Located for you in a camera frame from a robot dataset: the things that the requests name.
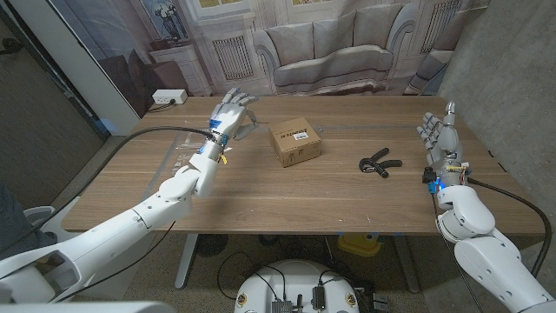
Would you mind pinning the person leg in jeans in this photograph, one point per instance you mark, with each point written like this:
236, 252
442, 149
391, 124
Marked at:
17, 226

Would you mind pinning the black grip trainer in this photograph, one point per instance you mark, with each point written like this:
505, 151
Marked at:
391, 164

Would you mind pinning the white table leg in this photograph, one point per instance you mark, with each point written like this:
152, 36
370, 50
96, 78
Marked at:
407, 265
187, 261

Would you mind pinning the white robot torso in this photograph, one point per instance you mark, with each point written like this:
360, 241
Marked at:
295, 282

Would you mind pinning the brown cardboard box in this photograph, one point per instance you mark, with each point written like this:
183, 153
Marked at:
294, 143

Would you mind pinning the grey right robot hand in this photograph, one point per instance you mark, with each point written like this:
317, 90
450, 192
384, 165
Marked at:
445, 143

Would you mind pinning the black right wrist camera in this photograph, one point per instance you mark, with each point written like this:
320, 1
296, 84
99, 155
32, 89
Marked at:
428, 175

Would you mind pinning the white power strip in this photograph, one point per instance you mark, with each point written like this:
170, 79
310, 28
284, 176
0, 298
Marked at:
169, 96

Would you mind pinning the printed living room backdrop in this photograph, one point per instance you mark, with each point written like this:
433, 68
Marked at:
330, 52

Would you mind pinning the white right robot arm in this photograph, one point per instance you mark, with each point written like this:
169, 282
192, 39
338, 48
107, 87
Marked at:
491, 261

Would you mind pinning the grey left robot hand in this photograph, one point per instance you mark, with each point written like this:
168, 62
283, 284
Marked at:
228, 119

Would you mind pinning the black round floor object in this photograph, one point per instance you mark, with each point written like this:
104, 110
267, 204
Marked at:
212, 244

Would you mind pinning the white stand base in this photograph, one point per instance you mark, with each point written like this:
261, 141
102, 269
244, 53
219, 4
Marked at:
43, 215

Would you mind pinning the yellow object under table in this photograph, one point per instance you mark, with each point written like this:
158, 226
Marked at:
359, 245

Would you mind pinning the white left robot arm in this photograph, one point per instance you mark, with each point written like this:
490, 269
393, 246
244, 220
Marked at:
130, 226

